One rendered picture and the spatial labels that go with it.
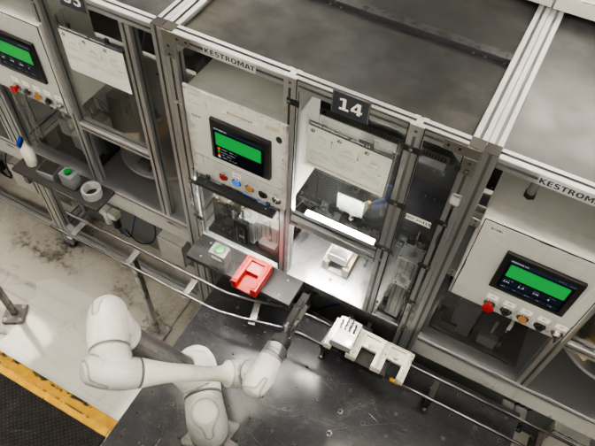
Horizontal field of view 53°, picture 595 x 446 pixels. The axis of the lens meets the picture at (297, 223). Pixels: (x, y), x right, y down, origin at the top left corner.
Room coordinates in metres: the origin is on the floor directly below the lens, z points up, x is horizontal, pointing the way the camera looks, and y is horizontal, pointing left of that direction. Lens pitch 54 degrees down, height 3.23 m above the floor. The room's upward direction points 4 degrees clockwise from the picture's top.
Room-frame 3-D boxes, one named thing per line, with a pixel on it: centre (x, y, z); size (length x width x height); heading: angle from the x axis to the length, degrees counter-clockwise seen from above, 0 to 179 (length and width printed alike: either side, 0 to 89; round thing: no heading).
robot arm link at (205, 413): (0.77, 0.31, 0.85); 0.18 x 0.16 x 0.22; 18
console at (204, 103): (1.62, 0.19, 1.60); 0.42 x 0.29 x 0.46; 65
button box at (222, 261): (1.46, 0.33, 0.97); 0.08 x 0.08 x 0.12; 65
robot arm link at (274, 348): (0.94, 0.05, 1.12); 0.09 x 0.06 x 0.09; 65
